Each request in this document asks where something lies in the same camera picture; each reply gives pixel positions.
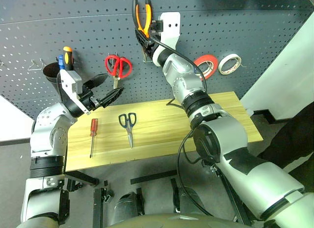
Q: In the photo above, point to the grey perforated pegboard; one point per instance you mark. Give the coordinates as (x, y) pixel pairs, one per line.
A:
(73, 22)

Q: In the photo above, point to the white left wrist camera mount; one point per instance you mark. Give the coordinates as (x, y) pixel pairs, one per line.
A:
(66, 78)

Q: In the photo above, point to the orange and black pliers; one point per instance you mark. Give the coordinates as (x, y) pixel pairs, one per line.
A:
(147, 17)

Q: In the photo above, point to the red tape roll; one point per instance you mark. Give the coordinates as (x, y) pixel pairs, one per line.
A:
(208, 58)

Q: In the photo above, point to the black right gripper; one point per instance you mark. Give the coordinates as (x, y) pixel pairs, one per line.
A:
(151, 47)

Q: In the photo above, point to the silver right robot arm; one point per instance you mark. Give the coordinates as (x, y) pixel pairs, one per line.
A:
(233, 134)

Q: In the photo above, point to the olive robot torso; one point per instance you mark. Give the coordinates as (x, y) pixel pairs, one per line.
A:
(157, 220)

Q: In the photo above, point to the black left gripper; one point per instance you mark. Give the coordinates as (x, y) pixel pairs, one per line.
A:
(88, 99)

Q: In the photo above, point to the black tool holder cup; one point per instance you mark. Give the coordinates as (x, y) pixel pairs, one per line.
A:
(50, 73)

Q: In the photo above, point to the black table frame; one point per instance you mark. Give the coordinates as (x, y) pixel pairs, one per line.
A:
(83, 179)

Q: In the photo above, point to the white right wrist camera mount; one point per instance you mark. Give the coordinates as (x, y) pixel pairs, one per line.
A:
(171, 34)

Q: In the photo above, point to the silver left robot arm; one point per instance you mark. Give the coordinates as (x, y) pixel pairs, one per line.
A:
(44, 130)

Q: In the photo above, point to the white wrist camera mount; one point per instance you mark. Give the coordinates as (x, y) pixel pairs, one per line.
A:
(171, 34)
(66, 78)

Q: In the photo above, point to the white tape roll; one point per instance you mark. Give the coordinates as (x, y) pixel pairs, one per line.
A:
(230, 57)

